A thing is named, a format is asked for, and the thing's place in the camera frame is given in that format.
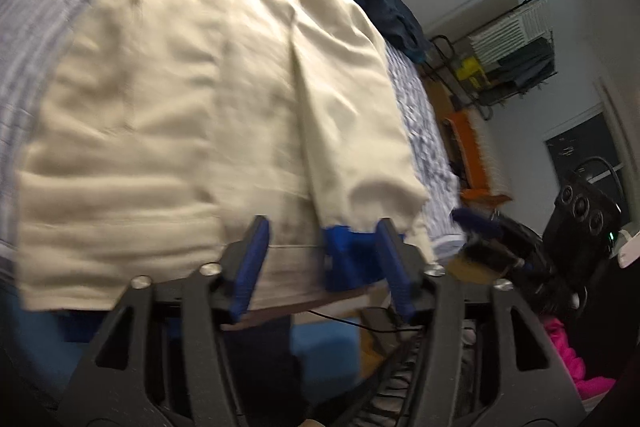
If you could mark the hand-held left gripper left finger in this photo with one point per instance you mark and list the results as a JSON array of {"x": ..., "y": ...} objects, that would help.
[{"x": 252, "y": 267}]

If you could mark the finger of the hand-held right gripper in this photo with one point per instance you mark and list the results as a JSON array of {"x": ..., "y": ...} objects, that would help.
[
  {"x": 475, "y": 219},
  {"x": 495, "y": 259}
]

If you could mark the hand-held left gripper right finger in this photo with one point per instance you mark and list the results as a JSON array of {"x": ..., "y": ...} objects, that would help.
[{"x": 395, "y": 272}]

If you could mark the beige and blue jacket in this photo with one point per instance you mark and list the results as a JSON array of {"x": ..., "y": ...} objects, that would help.
[{"x": 175, "y": 107}]

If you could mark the dark hanging clothes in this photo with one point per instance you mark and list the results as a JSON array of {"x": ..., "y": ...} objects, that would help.
[{"x": 525, "y": 62}]

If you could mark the black clothes rack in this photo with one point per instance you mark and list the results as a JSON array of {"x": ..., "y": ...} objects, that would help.
[{"x": 553, "y": 57}]

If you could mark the dark blue clothes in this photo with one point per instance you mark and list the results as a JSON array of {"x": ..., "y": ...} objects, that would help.
[{"x": 395, "y": 17}]

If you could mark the pink cloth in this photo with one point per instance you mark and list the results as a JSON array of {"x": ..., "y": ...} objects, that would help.
[{"x": 565, "y": 347}]

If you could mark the dark window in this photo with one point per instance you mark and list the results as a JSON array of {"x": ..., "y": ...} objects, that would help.
[{"x": 585, "y": 142}]

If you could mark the yellow crate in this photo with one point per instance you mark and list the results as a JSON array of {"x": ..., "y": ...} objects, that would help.
[{"x": 472, "y": 74}]

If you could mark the white striped towel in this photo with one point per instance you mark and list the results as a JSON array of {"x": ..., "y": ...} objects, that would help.
[{"x": 505, "y": 34}]

